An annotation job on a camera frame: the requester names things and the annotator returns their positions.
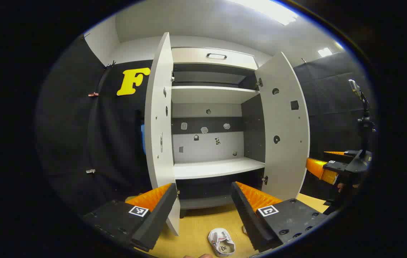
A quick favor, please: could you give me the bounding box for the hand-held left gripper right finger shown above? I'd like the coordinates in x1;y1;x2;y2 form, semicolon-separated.
231;181;329;253

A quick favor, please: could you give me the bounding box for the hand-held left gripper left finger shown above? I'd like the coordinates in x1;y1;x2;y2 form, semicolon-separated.
82;183;179;252

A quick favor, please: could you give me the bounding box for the white shoe cabinet door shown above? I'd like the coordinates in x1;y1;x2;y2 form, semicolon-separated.
145;32;181;236
255;52;310;202

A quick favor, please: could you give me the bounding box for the white shoe cabinet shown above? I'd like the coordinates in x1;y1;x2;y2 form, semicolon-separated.
170;47;266;218

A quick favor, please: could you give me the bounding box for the white cabinet drawer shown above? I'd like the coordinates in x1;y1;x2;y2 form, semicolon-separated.
171;47;258;71

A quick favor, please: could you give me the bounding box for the black backdrop cloth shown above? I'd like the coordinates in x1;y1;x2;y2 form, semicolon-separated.
293;50;372;201
35;34;154;215

